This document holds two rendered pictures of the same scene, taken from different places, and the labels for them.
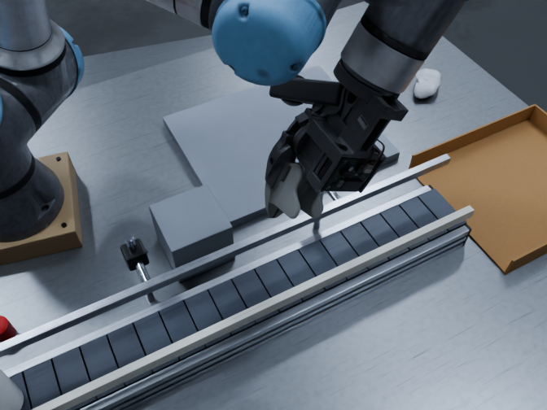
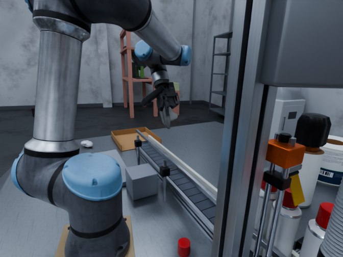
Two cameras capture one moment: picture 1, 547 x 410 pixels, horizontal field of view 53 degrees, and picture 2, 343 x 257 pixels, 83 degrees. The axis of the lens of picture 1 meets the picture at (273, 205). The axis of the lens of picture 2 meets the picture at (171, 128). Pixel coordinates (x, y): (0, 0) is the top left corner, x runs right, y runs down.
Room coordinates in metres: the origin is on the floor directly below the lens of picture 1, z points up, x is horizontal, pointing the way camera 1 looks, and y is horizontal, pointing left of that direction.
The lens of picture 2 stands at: (0.40, 0.81, 1.30)
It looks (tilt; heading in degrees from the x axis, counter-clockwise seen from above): 17 degrees down; 270
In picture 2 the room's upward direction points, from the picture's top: 1 degrees clockwise
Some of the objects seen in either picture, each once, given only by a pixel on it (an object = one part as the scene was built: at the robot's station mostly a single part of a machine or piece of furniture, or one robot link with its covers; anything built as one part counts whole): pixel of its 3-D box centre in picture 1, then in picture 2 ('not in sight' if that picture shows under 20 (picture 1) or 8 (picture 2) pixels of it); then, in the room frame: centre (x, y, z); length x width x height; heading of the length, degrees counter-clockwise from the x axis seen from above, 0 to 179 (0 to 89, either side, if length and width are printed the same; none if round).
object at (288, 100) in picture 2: not in sight; (277, 109); (-1.57, -2.79, 0.61); 0.68 x 0.58 x 1.22; 106
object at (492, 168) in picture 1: (522, 181); (135, 137); (0.65, -0.45, 0.85); 0.30 x 0.26 x 0.04; 118
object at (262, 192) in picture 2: not in sight; (264, 213); (0.18, 0.43, 0.98); 0.05 x 0.05 x 0.20
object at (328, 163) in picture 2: not in sight; (328, 157); (-0.26, 0.05, 0.95); 0.20 x 0.20 x 0.14
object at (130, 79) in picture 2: not in sight; (147, 73); (1.17, -5.36, 1.17); 1.72 x 1.53 x 2.33; 106
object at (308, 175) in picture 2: not in sight; (304, 159); (-0.02, 0.24, 1.03); 0.09 x 0.09 x 0.30
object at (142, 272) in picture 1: (146, 281); (169, 179); (0.41, 0.18, 0.91); 0.07 x 0.03 x 0.17; 28
